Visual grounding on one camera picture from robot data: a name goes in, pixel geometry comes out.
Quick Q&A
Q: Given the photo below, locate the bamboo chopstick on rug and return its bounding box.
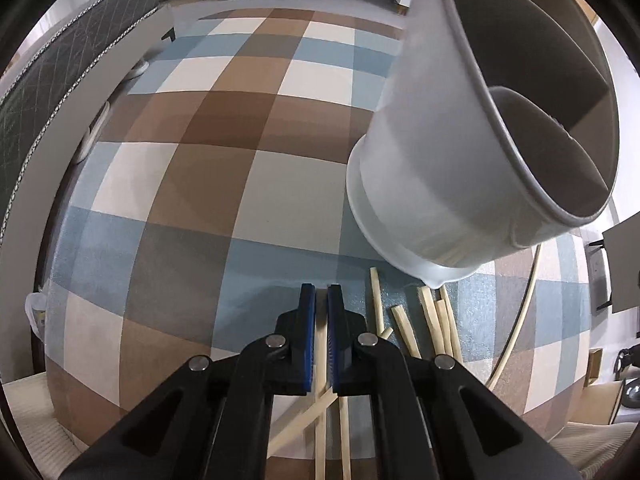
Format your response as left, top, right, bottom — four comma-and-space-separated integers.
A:
418, 286, 446, 354
436, 285, 462, 362
267, 326, 396, 458
338, 396, 352, 480
390, 304, 422, 359
369, 266, 385, 336

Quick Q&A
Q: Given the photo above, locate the long curved bamboo chopstick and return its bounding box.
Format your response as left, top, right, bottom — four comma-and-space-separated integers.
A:
486, 244, 542, 391

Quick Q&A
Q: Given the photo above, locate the plastic bag on floor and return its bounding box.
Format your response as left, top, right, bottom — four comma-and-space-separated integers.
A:
25, 292, 47, 341

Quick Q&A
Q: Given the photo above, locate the checkered plaid rug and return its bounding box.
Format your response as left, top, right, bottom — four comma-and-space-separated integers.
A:
41, 6, 594, 480

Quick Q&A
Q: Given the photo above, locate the grey folding chair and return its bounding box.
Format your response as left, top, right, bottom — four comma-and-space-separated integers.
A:
587, 214, 639, 313

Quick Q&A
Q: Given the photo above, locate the white utensil holder cup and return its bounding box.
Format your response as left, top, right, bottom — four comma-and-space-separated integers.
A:
346, 0, 620, 288

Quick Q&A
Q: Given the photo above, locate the grey quilted bed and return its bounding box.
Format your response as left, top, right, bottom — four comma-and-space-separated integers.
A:
1, 0, 174, 380

